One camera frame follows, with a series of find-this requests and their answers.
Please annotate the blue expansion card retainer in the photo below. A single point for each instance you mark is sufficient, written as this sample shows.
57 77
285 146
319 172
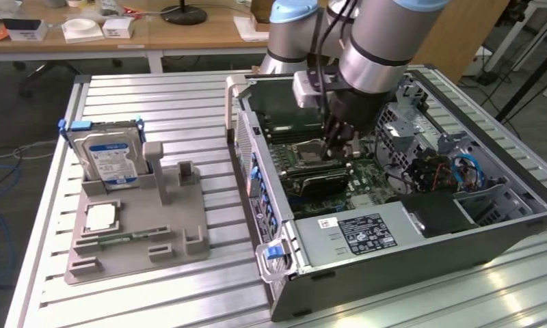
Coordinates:
255 191

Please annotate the black RAM slot bank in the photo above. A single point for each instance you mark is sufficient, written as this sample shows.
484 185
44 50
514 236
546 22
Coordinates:
289 185
291 131

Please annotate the white box with dark lid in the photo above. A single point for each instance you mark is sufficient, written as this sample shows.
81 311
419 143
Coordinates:
24 32

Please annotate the grey parts rack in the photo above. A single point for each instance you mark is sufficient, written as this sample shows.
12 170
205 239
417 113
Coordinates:
136 259

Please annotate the blue case latch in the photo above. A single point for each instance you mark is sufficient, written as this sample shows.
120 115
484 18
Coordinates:
272 253

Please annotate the brown cardboard box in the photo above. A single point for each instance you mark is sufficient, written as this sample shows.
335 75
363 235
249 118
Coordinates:
257 10

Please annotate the wooden cabinet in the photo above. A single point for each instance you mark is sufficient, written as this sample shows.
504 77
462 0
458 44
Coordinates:
464 34

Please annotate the white box with round insert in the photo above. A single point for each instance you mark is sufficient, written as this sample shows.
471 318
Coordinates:
81 30

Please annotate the wooden desk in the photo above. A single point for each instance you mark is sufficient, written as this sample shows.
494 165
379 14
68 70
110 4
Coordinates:
200 37

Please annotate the hard disk with blue bracket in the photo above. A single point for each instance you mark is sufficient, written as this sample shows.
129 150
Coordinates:
106 160

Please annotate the black power strip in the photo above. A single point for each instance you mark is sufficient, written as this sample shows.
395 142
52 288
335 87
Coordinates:
487 78

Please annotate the grey power supply unit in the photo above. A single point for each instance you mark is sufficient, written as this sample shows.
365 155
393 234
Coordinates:
319 239

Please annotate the flat white box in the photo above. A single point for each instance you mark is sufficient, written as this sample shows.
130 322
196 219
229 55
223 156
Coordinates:
248 32

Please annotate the black NVIDIA graphics card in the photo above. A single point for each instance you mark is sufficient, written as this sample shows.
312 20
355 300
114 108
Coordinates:
325 186

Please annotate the black stand leg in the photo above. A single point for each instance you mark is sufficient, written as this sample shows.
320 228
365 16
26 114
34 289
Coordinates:
528 68

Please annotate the black open PC case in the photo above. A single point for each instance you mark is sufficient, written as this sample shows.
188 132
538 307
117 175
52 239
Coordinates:
392 273

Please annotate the green motherboard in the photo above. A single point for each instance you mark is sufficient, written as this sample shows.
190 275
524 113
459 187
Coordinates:
364 177

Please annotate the perforated metal disk bay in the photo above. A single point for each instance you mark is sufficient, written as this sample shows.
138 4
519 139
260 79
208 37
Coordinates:
400 136

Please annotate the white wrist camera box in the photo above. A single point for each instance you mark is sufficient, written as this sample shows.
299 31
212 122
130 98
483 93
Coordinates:
307 92

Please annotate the black chair base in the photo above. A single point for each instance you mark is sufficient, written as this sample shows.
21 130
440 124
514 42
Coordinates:
32 78

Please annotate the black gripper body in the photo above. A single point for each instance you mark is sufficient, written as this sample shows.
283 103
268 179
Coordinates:
357 109

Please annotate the CPU socket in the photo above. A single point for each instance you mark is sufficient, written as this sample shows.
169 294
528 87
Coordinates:
307 152

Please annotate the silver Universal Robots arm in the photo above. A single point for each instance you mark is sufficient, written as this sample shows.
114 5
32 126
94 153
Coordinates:
383 58

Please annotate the black round lamp base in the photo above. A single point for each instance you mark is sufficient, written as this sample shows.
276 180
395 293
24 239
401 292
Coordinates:
184 15

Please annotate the silver CPU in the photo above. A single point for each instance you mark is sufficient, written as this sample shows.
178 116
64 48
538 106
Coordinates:
101 218

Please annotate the green RAM stick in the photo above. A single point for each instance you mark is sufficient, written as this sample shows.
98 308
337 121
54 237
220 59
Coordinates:
122 236

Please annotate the small white labelled box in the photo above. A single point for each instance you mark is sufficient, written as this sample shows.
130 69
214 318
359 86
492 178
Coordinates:
116 29

